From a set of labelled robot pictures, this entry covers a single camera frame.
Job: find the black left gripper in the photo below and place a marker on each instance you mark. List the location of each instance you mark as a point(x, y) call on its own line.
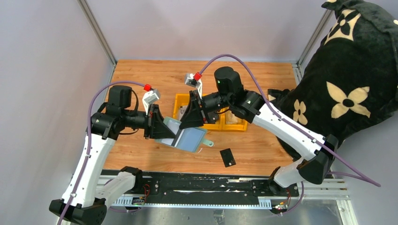
point(148, 122)

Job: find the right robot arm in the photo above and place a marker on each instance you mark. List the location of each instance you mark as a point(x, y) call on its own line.
point(315, 150)

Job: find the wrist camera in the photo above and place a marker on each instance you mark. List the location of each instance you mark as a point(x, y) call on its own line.
point(149, 98)
point(194, 80)

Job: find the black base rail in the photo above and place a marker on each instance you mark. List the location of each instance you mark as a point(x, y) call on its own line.
point(207, 190)

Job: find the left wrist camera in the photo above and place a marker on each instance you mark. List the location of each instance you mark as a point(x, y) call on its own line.
point(149, 98)

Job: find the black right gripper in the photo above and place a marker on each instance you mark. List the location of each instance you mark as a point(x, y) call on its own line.
point(201, 107)

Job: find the silver magnetic stripe card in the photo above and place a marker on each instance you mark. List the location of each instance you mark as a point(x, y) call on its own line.
point(177, 138)

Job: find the yellow plastic bin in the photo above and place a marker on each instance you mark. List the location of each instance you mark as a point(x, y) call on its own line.
point(233, 123)
point(180, 105)
point(218, 125)

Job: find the black flower pattern blanket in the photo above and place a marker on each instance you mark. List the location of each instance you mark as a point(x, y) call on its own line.
point(351, 82)

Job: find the yellow plastic bin right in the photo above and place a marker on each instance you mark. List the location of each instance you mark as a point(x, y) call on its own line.
point(233, 123)

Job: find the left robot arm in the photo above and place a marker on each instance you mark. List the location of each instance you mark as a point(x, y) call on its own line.
point(83, 203)

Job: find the yellow plastic bin left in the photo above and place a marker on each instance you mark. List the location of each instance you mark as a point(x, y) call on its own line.
point(180, 105)

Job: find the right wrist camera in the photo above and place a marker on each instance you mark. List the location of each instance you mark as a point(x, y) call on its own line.
point(194, 80)

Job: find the black credit card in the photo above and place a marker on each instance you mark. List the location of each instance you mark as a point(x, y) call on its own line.
point(227, 157)

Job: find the yellow plastic bin middle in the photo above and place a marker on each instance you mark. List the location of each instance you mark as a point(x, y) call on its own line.
point(218, 125)

